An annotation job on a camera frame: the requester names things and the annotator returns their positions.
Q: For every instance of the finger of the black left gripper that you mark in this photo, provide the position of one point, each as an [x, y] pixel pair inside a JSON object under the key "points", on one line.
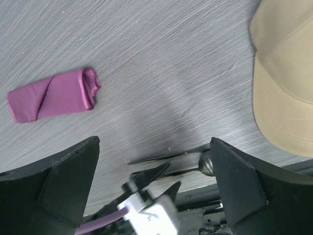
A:
{"points": [[143, 178], [172, 191]]}

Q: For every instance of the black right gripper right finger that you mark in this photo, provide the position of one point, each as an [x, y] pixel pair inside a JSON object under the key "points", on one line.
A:
{"points": [[260, 198]]}

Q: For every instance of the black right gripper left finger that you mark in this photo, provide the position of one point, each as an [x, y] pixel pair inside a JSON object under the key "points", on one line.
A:
{"points": [[49, 196]]}

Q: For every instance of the dark metal spoon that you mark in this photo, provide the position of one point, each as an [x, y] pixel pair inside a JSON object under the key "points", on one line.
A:
{"points": [[205, 167]]}

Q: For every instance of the dark metal fork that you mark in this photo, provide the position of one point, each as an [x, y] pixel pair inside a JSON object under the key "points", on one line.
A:
{"points": [[200, 149]]}

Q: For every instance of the magenta cloth napkin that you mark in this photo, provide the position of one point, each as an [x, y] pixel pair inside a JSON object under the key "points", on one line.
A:
{"points": [[66, 93]]}

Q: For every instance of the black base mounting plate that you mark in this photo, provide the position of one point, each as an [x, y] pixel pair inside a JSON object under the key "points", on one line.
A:
{"points": [[199, 210]]}

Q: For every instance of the tan baseball cap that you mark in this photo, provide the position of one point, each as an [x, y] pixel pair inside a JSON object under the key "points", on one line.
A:
{"points": [[282, 34]]}

